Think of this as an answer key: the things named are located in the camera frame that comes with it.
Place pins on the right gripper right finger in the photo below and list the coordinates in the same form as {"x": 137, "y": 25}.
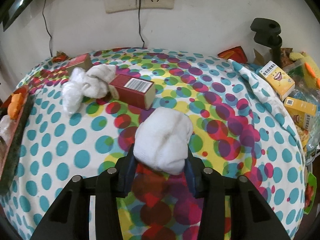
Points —
{"x": 193, "y": 174}

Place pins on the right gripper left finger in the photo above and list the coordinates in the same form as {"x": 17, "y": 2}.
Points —
{"x": 126, "y": 167}

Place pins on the red barcode box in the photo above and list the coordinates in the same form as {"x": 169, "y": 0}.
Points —
{"x": 133, "y": 91}

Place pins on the white twisted sock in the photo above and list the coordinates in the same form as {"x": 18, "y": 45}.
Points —
{"x": 92, "y": 83}

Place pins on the orange rubber animal toy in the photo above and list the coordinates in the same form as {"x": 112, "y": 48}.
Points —
{"x": 15, "y": 105}

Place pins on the brown red small box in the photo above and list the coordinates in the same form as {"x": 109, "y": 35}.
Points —
{"x": 83, "y": 61}

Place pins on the clear plastic bag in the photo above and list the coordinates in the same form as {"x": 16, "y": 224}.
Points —
{"x": 6, "y": 126}

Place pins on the colourful polka dot bedsheet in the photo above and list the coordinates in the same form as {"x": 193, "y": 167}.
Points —
{"x": 220, "y": 111}

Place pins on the round red rusty tray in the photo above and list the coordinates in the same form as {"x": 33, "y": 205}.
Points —
{"x": 10, "y": 153}

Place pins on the red orange packet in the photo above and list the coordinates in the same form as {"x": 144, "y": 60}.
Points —
{"x": 237, "y": 54}

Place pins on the yellow medicine box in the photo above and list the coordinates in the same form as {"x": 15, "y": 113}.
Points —
{"x": 302, "y": 113}
{"x": 278, "y": 79}

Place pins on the red orange snack wrapper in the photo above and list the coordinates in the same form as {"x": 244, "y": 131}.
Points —
{"x": 60, "y": 57}

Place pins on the yellow plush toy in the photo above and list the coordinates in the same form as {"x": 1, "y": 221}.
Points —
{"x": 309, "y": 67}

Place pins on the black clamp stand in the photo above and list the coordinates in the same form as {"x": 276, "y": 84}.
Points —
{"x": 267, "y": 33}

